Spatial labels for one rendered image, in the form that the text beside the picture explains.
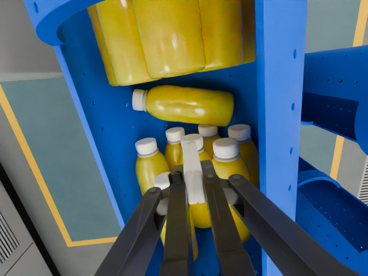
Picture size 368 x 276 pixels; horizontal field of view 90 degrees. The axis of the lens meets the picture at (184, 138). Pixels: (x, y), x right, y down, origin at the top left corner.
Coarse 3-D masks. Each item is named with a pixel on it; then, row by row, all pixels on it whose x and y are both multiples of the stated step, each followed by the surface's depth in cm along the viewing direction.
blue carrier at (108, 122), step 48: (48, 0) 12; (96, 0) 12; (288, 0) 13; (96, 48) 29; (288, 48) 14; (96, 96) 28; (240, 96) 35; (288, 96) 15; (96, 144) 26; (288, 144) 17; (288, 192) 19
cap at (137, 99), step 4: (136, 92) 32; (140, 92) 33; (136, 96) 32; (140, 96) 32; (132, 100) 32; (136, 100) 32; (140, 100) 32; (132, 104) 33; (136, 104) 32; (140, 104) 33; (136, 108) 33; (140, 108) 33
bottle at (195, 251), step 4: (192, 216) 34; (192, 220) 33; (164, 224) 30; (192, 224) 33; (164, 228) 30; (192, 228) 33; (164, 232) 31; (192, 232) 33; (160, 236) 33; (164, 236) 31; (192, 236) 33; (196, 236) 35; (164, 240) 32; (192, 240) 33; (196, 240) 35; (192, 244) 33; (196, 244) 35; (196, 248) 34; (196, 252) 34; (196, 256) 35
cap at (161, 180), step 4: (164, 172) 32; (168, 172) 32; (156, 176) 31; (160, 176) 31; (164, 176) 31; (156, 180) 30; (160, 180) 30; (164, 180) 30; (168, 180) 30; (156, 184) 29; (160, 184) 29; (164, 184) 29; (168, 184) 29
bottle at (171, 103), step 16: (144, 96) 32; (160, 96) 31; (176, 96) 31; (192, 96) 32; (208, 96) 32; (224, 96) 32; (160, 112) 32; (176, 112) 32; (192, 112) 32; (208, 112) 32; (224, 112) 32
